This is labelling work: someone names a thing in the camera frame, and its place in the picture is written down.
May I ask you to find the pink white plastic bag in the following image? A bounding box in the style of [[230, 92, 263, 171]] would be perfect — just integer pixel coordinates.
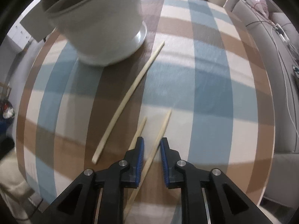
[[246, 0, 269, 18]]

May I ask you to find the plaid checkered tablecloth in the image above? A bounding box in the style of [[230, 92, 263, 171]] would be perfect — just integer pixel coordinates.
[[16, 0, 276, 224]]

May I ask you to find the white utensil holder cup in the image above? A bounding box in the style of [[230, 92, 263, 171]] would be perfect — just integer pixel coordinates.
[[41, 0, 147, 67]]

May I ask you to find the grey sofa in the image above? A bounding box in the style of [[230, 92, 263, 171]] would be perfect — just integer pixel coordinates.
[[224, 0, 298, 209]]

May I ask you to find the white charging cable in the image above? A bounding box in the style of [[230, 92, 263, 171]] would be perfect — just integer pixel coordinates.
[[271, 25, 299, 138]]

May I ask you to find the white power strip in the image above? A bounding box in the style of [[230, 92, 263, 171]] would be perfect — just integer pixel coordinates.
[[275, 23, 290, 43]]

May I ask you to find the short-seen wooden chopstick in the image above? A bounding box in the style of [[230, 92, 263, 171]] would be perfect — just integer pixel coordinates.
[[128, 116, 147, 150]]

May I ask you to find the long wooden chopstick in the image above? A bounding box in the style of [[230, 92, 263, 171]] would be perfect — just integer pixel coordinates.
[[91, 40, 166, 164]]

